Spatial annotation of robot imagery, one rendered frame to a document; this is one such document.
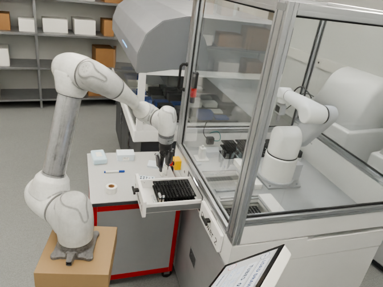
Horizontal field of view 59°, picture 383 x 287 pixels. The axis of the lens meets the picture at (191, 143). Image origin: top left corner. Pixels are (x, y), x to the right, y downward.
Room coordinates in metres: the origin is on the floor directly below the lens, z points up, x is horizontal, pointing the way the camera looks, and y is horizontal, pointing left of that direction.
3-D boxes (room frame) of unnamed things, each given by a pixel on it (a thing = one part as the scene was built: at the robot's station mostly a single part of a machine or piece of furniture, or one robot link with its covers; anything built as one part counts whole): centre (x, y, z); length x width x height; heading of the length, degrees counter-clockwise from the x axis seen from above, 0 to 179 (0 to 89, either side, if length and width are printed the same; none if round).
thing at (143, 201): (1.60, 0.25, 0.87); 0.29 x 0.02 x 0.11; 21
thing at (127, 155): (2.19, 0.47, 0.79); 0.13 x 0.09 x 0.05; 110
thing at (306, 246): (1.85, -0.51, 0.87); 1.02 x 0.95 x 0.14; 21
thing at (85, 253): (1.14, 0.46, 0.89); 0.22 x 0.18 x 0.06; 7
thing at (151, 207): (1.67, 0.06, 0.86); 0.40 x 0.26 x 0.06; 111
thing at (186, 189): (1.67, 0.06, 0.87); 0.22 x 0.18 x 0.06; 111
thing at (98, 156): (2.11, 0.65, 0.78); 0.15 x 0.10 x 0.04; 27
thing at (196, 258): (1.84, -0.52, 0.40); 1.03 x 0.95 x 0.80; 21
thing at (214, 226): (1.42, -0.16, 0.87); 0.29 x 0.02 x 0.11; 21
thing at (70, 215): (1.16, 0.47, 1.02); 0.18 x 0.16 x 0.22; 57
